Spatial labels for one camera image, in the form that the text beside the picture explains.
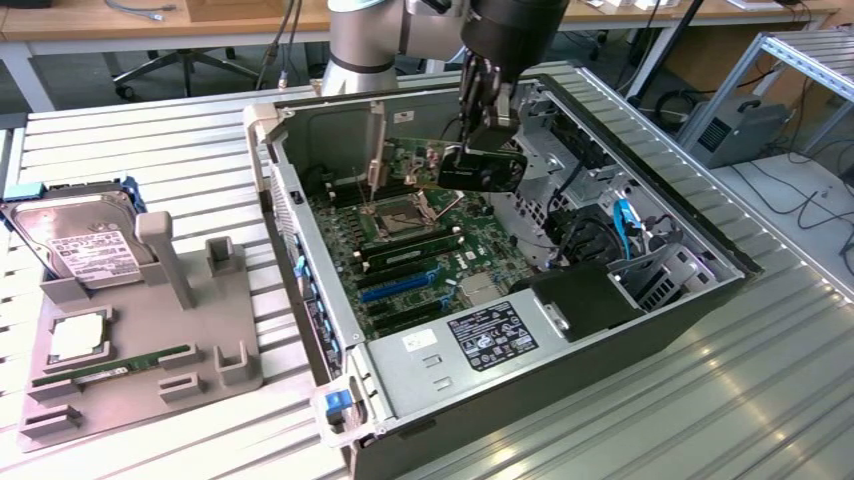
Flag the blue case latch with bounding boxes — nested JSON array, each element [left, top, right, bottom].
[[322, 389, 354, 417]]

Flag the black stand pole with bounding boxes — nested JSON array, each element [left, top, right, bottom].
[[626, 0, 706, 101]]

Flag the grey network cable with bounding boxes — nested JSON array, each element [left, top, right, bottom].
[[104, 0, 179, 21]]

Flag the open metal socket cover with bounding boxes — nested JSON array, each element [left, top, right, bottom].
[[416, 182, 472, 214]]

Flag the robot cable bundle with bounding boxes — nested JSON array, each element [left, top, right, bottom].
[[263, 0, 303, 91]]

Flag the black graphics card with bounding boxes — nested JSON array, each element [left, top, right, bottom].
[[364, 99, 530, 195]]

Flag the open black PC case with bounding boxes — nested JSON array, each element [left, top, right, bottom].
[[240, 72, 766, 480]]

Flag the blue disk carrier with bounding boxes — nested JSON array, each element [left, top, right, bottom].
[[0, 174, 149, 234]]

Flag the black plastic air shroud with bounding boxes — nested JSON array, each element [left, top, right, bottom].
[[510, 262, 647, 344]]

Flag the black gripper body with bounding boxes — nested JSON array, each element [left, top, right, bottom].
[[459, 0, 570, 81]]

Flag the silver power supply unit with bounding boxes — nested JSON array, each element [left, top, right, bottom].
[[359, 288, 582, 421]]

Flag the black power wire bundle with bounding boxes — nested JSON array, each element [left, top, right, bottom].
[[543, 202, 626, 269]]

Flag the black RAM slot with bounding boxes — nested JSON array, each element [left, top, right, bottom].
[[327, 172, 416, 197], [331, 182, 428, 210]]

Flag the green motherboard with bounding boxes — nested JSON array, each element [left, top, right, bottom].
[[303, 167, 543, 342]]

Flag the grey floor appliance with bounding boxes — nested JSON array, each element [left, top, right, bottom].
[[677, 92, 793, 169]]

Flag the long wooden desk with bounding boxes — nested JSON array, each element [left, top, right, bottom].
[[563, 0, 842, 101]]

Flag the green loose RAM stick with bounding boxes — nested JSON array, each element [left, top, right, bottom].
[[31, 344, 192, 389]]

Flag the silver perforated drive cage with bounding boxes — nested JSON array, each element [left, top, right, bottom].
[[490, 122, 606, 271]]

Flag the silver chipset heatsink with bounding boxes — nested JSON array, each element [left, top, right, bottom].
[[458, 276, 503, 307]]

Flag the black floor cable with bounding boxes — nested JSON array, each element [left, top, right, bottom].
[[730, 152, 854, 234]]

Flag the coiled black cable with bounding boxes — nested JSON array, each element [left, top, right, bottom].
[[657, 89, 699, 126]]

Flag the black office chair base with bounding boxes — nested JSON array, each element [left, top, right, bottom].
[[109, 47, 266, 99], [552, 29, 610, 64]]

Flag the grey parts rack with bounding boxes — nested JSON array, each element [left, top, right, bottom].
[[13, 210, 267, 455]]

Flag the blue data wire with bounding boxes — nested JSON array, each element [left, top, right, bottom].
[[610, 197, 642, 261]]

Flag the silver CPU chip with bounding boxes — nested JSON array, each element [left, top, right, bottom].
[[47, 314, 109, 365]]

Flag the black expansion slot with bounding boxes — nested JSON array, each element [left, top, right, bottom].
[[371, 310, 447, 337], [355, 264, 430, 292], [368, 298, 439, 321]]

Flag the blue expansion slot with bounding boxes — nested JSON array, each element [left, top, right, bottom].
[[359, 277, 432, 302]]

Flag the aluminium frame rack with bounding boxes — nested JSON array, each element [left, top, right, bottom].
[[677, 29, 854, 166]]

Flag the silver disk bay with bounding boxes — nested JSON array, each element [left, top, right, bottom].
[[610, 244, 722, 311]]

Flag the silver hard disk drive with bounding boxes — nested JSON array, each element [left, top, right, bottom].
[[0, 192, 145, 291]]

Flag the wooden desk white legs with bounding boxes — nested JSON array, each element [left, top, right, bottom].
[[0, 0, 335, 114]]

